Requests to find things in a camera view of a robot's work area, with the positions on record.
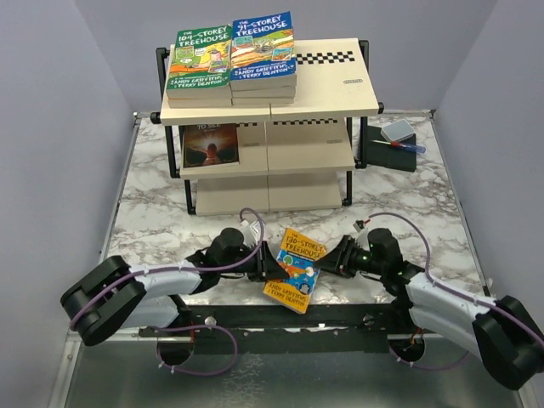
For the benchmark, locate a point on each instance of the grey small case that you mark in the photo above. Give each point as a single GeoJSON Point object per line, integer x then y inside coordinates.
{"type": "Point", "coordinates": [397, 131]}

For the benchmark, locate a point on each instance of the black box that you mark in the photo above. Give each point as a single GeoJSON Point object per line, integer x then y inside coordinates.
{"type": "Point", "coordinates": [383, 155]}

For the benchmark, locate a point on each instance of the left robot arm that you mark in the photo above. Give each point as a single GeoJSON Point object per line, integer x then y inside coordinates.
{"type": "Point", "coordinates": [115, 295]}

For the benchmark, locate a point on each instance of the blue 91-Storey Treehouse book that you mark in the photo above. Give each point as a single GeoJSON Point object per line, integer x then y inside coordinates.
{"type": "Point", "coordinates": [262, 53]}

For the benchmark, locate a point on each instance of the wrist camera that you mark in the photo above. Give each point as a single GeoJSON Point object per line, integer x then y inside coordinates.
{"type": "Point", "coordinates": [251, 227]}
{"type": "Point", "coordinates": [361, 227]}

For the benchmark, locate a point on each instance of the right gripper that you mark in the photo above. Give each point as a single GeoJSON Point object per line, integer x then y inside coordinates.
{"type": "Point", "coordinates": [339, 261]}

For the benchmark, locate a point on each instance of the dark Three Days To See book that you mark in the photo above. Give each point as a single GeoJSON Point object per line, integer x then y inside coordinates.
{"type": "Point", "coordinates": [210, 145]}

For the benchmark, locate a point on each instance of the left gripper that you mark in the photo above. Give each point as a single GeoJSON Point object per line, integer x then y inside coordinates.
{"type": "Point", "coordinates": [267, 268]}

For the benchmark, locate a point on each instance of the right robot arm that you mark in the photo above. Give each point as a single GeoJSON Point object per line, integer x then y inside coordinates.
{"type": "Point", "coordinates": [500, 332]}

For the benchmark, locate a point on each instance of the beige three-tier shelf rack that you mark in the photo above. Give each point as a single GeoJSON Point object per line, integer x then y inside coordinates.
{"type": "Point", "coordinates": [298, 156]}

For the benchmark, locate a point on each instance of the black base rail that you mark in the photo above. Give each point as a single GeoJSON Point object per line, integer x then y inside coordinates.
{"type": "Point", "coordinates": [273, 329]}

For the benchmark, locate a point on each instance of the yellow 130-Storey Treehouse book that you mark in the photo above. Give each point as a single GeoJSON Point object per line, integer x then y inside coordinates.
{"type": "Point", "coordinates": [297, 256]}

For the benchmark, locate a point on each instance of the lilac Treehouse book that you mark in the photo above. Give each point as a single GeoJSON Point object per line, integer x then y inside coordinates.
{"type": "Point", "coordinates": [280, 92]}

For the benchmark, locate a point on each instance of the red blue screwdriver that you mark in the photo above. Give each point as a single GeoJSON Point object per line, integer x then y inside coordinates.
{"type": "Point", "coordinates": [402, 146]}

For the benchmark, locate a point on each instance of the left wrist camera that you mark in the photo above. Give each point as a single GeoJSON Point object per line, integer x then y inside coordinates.
{"type": "Point", "coordinates": [251, 227]}

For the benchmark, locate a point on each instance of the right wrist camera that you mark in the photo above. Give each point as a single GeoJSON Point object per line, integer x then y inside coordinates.
{"type": "Point", "coordinates": [361, 227]}

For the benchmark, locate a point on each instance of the green 104-Storey Treehouse book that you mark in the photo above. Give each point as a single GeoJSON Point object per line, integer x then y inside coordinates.
{"type": "Point", "coordinates": [216, 36]}

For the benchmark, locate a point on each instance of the purple 117-Storey Treehouse book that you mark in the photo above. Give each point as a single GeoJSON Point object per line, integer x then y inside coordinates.
{"type": "Point", "coordinates": [252, 102]}

